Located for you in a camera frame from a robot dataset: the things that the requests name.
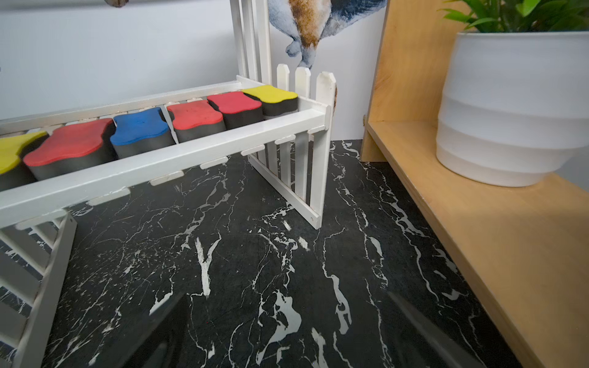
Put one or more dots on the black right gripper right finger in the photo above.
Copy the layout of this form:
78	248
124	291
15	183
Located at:
446	349

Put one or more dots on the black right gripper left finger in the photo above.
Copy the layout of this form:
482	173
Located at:
156	341

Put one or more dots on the wooden corner shelf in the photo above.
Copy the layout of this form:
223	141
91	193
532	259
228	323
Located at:
523	250

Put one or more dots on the white wooden two-tier shelf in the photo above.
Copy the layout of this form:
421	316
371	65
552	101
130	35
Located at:
289	151

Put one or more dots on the red eraser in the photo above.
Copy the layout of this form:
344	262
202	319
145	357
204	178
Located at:
73	148
194	120
237	109

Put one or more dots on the yellow eraser lower left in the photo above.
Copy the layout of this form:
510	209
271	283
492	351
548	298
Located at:
14	173

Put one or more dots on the yellow eraser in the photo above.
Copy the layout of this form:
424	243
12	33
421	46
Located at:
275	101
14	173

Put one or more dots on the white plant pot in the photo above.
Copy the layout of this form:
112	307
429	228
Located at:
515	105

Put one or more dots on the yellow eraser lower right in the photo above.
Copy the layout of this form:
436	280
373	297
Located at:
275	101

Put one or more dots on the green potted plant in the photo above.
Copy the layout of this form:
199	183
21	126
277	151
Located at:
525	16

